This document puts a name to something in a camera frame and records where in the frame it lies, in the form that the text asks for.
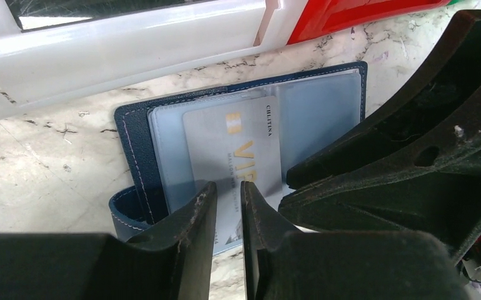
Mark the red plastic bin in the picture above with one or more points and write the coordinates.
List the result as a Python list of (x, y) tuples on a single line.
[(323, 17)]

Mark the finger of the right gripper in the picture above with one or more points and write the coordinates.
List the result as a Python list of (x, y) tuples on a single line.
[(449, 74), (432, 185)]

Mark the black card in white bin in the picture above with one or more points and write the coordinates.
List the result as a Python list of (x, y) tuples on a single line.
[(84, 8)]

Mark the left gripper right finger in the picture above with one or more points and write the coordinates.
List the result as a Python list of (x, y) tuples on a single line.
[(283, 262)]

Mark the navy blue card holder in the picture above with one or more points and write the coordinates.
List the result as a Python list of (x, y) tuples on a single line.
[(317, 107)]

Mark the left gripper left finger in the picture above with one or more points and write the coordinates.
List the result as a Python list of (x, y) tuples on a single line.
[(170, 260)]

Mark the white plastic bin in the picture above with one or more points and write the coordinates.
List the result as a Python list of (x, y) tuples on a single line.
[(62, 58)]

